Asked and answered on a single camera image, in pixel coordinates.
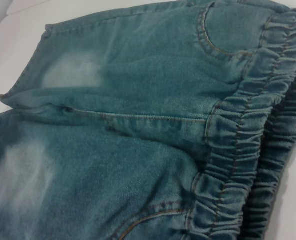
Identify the blue denim shorts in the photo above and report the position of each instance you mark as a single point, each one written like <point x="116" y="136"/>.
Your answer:
<point x="138" y="100"/>

